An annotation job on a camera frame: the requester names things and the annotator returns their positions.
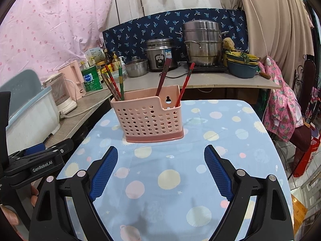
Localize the pink electric kettle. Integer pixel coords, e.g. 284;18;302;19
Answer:
58;60;86;102

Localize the white blue dish rack box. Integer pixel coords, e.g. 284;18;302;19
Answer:
1;70;60;154

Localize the black induction cooktop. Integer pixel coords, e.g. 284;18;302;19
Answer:
192;64;228;73

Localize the pink perforated utensil basket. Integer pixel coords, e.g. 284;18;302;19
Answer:
111;85;184;143

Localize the large steel steamer pot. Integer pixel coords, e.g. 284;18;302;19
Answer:
182;20;228;67

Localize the yellow oil bottle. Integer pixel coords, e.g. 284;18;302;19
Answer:
112;52;121;71

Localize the dark wooden chair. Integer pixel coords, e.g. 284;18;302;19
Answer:
291;58;318;152

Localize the bright red chopstick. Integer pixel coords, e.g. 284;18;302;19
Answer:
105;64;121;101
175;63;195;107

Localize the pink floral apron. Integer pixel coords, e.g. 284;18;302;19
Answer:
258;57;304;142

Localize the blue basin with vegetables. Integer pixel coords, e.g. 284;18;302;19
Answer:
225;51;259;79

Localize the brown chopstick left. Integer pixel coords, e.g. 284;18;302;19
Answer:
101;73;120;101

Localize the person's left hand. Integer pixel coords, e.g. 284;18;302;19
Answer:
1;184;39;240

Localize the small steel lidded pot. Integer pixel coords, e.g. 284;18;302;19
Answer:
125;59;148;78

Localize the pink floral hanging sheet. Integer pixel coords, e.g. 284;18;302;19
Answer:
1;0;112;84

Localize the steel rice cooker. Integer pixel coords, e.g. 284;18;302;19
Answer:
145;38;178;72

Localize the navy floral backsplash cloth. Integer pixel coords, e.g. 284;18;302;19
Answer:
103;8;249;63

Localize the beige hanging curtain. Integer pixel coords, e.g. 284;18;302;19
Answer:
220;0;314;84

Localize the green chopstick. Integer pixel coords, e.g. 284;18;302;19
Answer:
118;67;125;101

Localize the white glass blender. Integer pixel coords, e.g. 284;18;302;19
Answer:
43;72;77;115

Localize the red plastic stool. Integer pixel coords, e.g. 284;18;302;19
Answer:
292;135;320;177

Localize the blue polka dot tablecloth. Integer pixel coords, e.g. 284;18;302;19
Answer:
58;100;292;240

